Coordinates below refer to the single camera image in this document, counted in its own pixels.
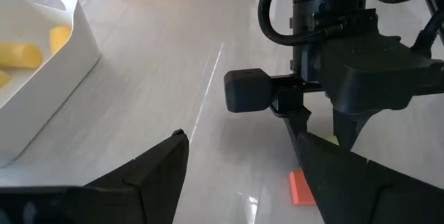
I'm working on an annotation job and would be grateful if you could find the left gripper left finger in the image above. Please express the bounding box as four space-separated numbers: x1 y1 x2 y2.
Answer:
85 128 190 224

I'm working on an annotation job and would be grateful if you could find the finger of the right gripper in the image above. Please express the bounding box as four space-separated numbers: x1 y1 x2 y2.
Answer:
332 107 382 153
275 107 312 166

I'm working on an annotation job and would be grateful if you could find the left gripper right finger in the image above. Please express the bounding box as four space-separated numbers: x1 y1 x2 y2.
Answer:
298 130 393 224

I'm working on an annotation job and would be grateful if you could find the red rectangular block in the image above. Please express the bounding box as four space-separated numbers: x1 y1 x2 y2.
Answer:
289 169 317 206

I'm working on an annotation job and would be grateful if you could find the yellow rectangular block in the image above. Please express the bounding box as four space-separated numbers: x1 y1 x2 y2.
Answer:
49 25 73 55

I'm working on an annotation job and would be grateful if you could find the yellow cylinder block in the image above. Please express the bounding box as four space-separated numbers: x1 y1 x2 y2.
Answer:
0 42 44 69

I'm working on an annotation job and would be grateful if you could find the white plastic bin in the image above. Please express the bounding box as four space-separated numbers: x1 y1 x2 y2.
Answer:
0 0 101 168

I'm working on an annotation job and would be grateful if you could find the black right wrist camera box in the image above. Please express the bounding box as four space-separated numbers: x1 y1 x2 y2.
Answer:
223 67 273 114

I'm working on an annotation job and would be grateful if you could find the black braided camera cable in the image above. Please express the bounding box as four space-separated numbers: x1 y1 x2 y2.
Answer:
257 0 348 47

